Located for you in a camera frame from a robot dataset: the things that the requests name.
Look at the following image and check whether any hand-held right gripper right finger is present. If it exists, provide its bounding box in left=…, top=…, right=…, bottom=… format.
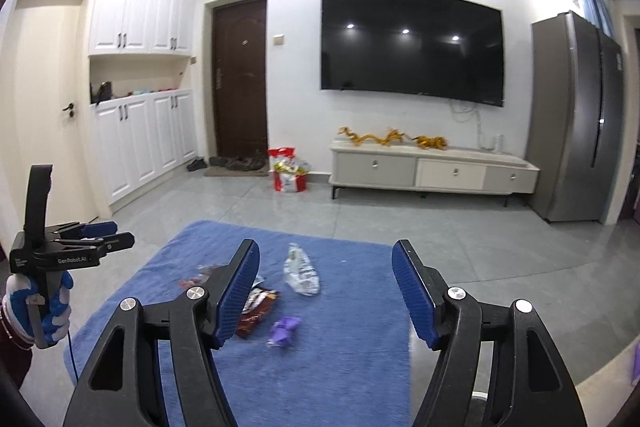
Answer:
left=391, top=239, right=589, bottom=427

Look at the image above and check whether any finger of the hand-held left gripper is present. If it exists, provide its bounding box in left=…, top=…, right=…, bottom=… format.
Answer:
left=97, top=231, right=136, bottom=256
left=75, top=220, right=119, bottom=240

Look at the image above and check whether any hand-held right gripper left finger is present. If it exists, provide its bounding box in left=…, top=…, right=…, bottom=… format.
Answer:
left=62, top=239, right=261, bottom=427

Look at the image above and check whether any brown snack wrapper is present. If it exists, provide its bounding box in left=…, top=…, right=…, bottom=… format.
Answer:
left=235, top=287, right=279, bottom=339

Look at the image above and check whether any red wrapper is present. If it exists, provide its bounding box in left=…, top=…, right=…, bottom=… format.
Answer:
left=179, top=263, right=222, bottom=291

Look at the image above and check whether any purple wrapper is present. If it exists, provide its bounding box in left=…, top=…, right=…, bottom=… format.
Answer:
left=266, top=315, right=303, bottom=350

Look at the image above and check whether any clear plastic wrapper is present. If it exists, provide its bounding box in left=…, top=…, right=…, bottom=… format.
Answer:
left=284, top=242, right=321, bottom=296

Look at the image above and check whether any person's left forearm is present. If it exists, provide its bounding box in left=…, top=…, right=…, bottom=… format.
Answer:
left=0, top=307, right=34, bottom=391

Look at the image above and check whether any person's left hand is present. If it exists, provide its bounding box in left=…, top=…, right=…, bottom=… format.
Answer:
left=1, top=269, right=74, bottom=349

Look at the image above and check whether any blue rug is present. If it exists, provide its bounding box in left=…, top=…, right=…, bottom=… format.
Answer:
left=65, top=220, right=414, bottom=427

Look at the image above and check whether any white floor cabinet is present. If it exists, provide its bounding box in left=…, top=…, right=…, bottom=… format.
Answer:
left=89, top=89, right=199, bottom=208

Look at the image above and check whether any brown doormat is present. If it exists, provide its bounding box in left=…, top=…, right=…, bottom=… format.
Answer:
left=203, top=164, right=271, bottom=178

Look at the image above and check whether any white television stand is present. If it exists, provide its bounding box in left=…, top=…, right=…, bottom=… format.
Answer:
left=328, top=138, right=541, bottom=208

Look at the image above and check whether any white room door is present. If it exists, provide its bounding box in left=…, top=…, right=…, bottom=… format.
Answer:
left=9, top=0, right=99, bottom=230

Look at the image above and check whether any red and white bag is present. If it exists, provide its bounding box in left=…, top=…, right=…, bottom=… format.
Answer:
left=268, top=146, right=314, bottom=194

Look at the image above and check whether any black bag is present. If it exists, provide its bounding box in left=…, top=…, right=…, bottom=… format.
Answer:
left=89, top=81, right=114, bottom=104

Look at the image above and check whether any short gold dragon ornament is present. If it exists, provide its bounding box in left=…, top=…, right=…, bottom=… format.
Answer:
left=412, top=134, right=449, bottom=152

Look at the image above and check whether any long gold dragon ornament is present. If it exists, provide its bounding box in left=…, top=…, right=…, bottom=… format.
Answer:
left=337, top=125, right=407, bottom=149

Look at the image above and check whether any brown entrance door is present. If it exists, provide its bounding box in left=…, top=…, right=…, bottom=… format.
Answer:
left=210, top=0, right=271, bottom=158

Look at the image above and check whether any grey refrigerator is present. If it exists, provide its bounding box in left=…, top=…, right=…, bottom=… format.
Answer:
left=525, top=10, right=626, bottom=224

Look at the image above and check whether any blue curtain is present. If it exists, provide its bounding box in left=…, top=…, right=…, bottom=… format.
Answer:
left=577, top=0, right=619, bottom=40

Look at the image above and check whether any blue cable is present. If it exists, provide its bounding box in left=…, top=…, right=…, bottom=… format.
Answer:
left=65, top=329, right=81, bottom=385

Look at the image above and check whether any white cable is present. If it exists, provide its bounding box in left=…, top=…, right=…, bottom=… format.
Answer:
left=449, top=101, right=504, bottom=153

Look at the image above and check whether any white wall cabinet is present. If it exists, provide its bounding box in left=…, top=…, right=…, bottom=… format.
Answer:
left=88, top=0, right=197, bottom=57

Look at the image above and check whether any black wall television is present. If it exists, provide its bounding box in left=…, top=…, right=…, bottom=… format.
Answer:
left=320, top=0, right=505, bottom=108

